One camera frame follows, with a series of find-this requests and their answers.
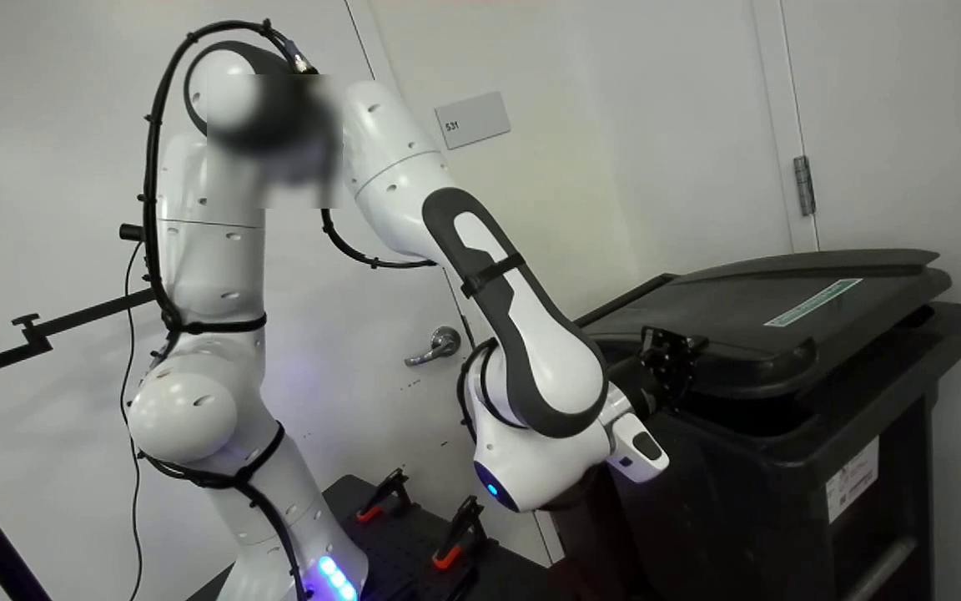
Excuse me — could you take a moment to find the black camera on stand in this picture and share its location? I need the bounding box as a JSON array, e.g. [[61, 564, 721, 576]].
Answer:
[[117, 224, 145, 241]]

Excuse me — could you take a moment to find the black orange clamp right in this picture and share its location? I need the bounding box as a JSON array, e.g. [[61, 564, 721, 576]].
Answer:
[[431, 494, 487, 570]]

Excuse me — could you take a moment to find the black trash bin lid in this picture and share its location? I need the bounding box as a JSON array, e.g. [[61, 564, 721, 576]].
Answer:
[[581, 247, 952, 401]]

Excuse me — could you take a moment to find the black wheeled trash bin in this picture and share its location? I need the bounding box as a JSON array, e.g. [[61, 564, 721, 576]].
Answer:
[[567, 295, 961, 601]]

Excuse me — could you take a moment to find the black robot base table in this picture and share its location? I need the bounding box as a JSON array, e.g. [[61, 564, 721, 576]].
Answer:
[[182, 470, 575, 601]]

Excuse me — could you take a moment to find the white bin label sticker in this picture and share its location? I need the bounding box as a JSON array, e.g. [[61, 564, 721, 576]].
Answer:
[[825, 440, 882, 520]]

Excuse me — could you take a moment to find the black tripod bar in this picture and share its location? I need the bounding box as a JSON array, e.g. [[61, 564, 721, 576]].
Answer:
[[0, 291, 154, 601]]

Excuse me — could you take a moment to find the white wall plate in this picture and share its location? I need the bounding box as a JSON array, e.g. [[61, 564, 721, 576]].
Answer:
[[434, 93, 509, 149]]

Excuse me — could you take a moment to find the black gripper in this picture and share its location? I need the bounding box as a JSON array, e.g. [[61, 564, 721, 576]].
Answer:
[[639, 326, 709, 413]]

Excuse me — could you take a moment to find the black orange clamp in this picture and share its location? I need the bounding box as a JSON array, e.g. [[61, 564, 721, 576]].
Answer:
[[431, 494, 487, 570], [353, 470, 409, 525]]

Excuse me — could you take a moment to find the silver door hinge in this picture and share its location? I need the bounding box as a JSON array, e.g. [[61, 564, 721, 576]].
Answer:
[[791, 154, 816, 218]]

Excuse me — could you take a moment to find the black orange clamp left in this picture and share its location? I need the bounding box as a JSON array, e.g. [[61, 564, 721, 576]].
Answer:
[[353, 470, 409, 525]]

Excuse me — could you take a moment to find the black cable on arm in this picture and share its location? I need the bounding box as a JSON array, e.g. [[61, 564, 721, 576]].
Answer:
[[139, 12, 442, 338]]

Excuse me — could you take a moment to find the silver door lever handle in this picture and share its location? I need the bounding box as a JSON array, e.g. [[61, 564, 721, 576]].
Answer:
[[408, 326, 459, 366]]

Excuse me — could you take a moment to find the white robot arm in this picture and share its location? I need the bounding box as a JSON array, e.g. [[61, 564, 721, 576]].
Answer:
[[126, 19, 670, 601]]

